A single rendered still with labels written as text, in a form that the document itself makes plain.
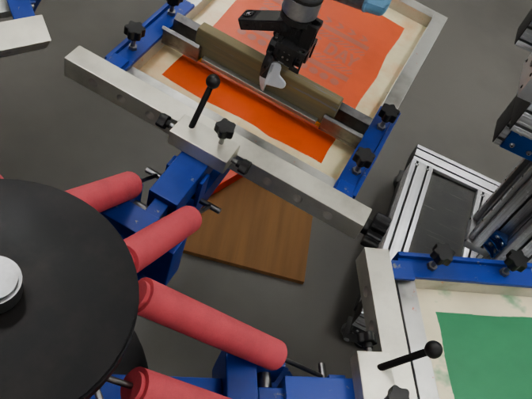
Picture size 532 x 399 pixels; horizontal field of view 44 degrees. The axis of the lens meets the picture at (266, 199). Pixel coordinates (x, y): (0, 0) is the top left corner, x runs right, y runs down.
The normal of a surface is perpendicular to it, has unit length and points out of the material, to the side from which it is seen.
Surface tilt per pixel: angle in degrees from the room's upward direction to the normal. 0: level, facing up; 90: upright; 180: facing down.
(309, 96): 90
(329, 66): 0
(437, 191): 0
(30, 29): 32
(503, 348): 0
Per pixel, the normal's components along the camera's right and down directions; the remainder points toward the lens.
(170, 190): 0.25, -0.58
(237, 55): -0.44, 0.65
